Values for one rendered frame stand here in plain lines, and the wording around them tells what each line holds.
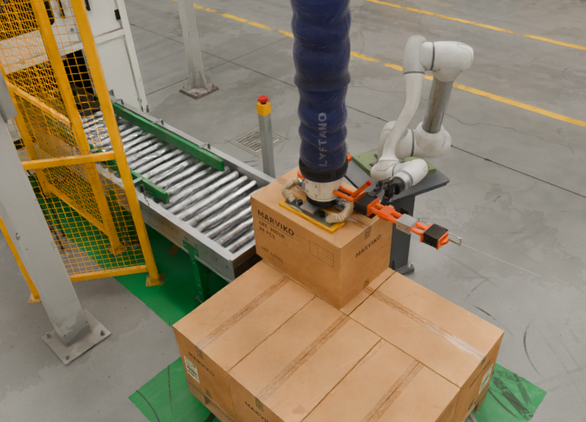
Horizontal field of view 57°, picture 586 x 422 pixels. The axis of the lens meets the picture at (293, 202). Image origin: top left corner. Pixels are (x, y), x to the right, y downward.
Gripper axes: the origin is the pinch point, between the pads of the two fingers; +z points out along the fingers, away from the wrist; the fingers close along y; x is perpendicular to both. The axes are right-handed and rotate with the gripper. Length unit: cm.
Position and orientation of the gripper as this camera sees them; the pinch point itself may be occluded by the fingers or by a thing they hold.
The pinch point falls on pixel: (371, 205)
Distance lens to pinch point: 242.2
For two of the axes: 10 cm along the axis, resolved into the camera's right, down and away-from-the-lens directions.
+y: 0.4, 8.0, 6.0
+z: -6.8, 4.6, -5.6
